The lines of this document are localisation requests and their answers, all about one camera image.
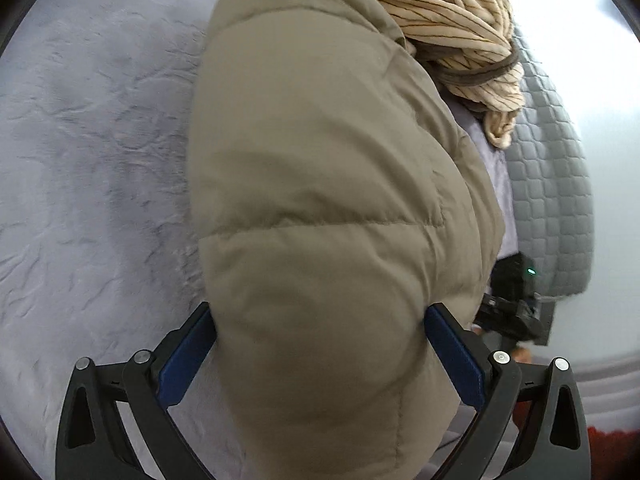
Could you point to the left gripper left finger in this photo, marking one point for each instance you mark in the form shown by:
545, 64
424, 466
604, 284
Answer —
92, 440

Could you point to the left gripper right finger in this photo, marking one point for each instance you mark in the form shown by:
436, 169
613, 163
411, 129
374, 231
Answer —
493, 384

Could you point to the khaki puffer jacket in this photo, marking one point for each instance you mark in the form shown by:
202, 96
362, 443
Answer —
335, 198

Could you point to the red fuzzy sleeve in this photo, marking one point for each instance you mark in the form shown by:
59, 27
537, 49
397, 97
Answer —
612, 454

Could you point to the grey quilted headboard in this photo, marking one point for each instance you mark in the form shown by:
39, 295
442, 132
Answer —
551, 190

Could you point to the lavender plush bed blanket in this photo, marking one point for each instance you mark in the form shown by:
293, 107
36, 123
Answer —
98, 255

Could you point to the beige striped knit garment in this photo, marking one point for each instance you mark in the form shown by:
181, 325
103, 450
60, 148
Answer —
468, 47

